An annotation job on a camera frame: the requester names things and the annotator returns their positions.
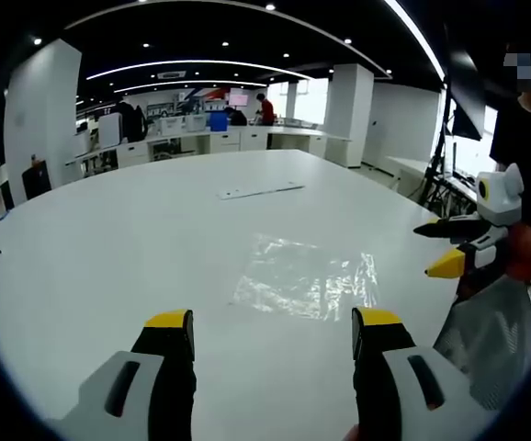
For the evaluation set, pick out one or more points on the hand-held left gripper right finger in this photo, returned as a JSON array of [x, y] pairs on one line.
[[403, 395]]

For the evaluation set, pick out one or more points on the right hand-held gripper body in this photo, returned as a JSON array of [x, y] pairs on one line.
[[504, 197]]

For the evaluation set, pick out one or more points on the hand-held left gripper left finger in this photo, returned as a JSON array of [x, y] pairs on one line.
[[123, 395]]

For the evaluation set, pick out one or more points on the narrow clear food packaging bag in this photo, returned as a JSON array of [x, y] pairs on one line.
[[369, 280]]

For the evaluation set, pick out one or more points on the large clear food packaging bag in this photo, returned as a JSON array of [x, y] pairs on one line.
[[288, 280]]

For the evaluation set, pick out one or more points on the person's left hand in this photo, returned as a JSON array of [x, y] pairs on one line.
[[353, 434]]

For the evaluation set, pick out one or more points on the person's black shirt torso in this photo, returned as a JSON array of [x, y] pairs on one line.
[[527, 151]]

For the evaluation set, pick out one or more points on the black light stand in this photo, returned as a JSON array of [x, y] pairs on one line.
[[437, 174]]

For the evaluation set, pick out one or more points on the white side desk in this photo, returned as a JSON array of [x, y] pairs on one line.
[[408, 170]]

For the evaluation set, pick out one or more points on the grey mesh chair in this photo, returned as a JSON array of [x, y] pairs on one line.
[[495, 340]]

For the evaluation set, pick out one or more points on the black softbox panel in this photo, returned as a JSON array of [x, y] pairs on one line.
[[470, 115]]

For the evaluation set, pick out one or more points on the white flat strip plate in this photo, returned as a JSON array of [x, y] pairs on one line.
[[261, 190]]

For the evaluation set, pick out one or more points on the long white counter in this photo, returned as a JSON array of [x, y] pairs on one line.
[[229, 140]]

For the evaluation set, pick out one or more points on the blue storage box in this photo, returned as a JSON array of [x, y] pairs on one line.
[[218, 122]]

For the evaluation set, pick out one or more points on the ceiling air vent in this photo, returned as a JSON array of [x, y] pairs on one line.
[[172, 74]]

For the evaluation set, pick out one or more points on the wall screen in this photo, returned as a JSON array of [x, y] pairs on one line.
[[238, 98]]

